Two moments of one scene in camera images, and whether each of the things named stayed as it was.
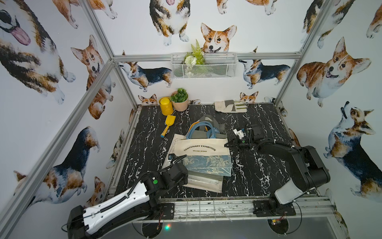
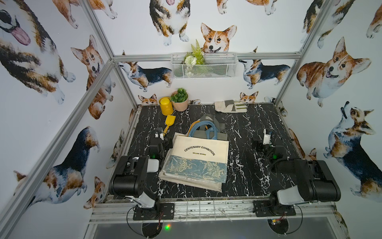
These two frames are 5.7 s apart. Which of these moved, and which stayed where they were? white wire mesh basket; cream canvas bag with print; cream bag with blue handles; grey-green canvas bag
Moved: grey-green canvas bag
Stayed: cream canvas bag with print; cream bag with blue handles; white wire mesh basket
